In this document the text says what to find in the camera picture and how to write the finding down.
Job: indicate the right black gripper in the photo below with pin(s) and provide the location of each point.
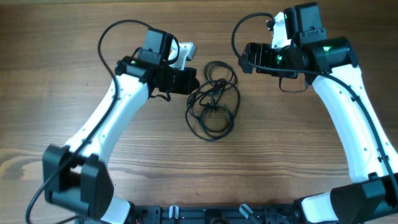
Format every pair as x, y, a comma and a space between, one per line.
263, 51

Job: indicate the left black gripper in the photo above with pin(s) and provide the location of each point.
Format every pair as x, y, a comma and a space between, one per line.
186, 86

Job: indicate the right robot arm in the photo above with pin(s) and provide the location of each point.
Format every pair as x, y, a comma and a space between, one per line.
300, 46

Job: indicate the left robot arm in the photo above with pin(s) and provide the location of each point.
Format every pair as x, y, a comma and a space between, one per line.
77, 172

